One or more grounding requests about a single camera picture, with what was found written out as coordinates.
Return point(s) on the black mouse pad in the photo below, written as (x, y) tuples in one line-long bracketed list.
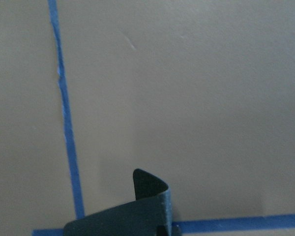
[(149, 215)]

